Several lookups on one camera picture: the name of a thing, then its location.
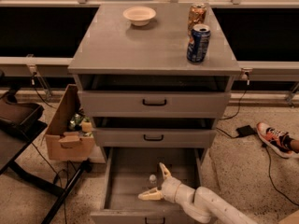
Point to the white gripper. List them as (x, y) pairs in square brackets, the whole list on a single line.
[(169, 188)]

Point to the clear plastic water bottle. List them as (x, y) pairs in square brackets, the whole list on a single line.
[(152, 182)]

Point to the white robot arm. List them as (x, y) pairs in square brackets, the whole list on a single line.
[(201, 204)]

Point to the grey open bottom drawer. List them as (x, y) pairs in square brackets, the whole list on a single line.
[(127, 175)]

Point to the grey middle drawer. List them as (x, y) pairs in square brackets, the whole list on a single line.
[(126, 137)]

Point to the grey top drawer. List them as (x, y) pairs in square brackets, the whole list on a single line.
[(154, 104)]

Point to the grey drawer cabinet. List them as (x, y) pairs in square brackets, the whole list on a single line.
[(114, 55)]

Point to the black power adapter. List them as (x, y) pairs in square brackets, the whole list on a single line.
[(245, 131)]

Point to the green snack bag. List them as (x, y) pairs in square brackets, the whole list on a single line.
[(75, 123)]

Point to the brown cardboard box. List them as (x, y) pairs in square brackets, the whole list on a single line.
[(62, 144)]

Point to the orange white sneaker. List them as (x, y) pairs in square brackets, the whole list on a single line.
[(281, 142)]

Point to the blue soda can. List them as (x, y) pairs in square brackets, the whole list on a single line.
[(198, 44)]

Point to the black tray on table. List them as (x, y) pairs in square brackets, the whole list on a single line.
[(19, 116)]

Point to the white paper bowl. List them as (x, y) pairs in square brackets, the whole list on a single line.
[(139, 16)]

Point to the orange soda can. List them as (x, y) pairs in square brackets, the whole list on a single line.
[(197, 15)]

